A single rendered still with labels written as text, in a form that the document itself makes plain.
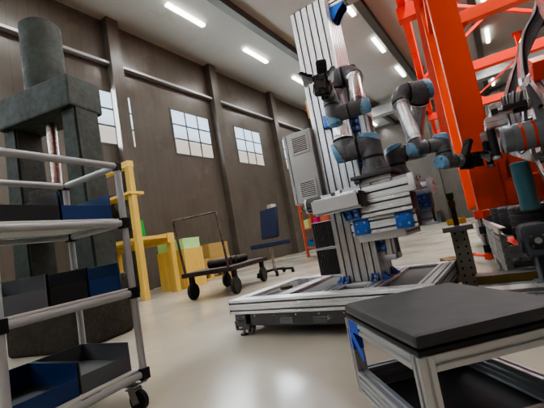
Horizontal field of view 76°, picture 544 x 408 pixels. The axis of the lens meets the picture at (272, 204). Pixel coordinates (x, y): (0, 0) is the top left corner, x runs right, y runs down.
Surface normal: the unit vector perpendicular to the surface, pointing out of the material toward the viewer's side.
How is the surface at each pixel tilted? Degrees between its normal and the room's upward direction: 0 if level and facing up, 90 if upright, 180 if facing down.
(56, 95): 90
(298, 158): 90
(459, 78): 90
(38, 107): 90
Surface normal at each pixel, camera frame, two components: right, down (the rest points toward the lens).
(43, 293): 0.86, -0.21
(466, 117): -0.47, -0.01
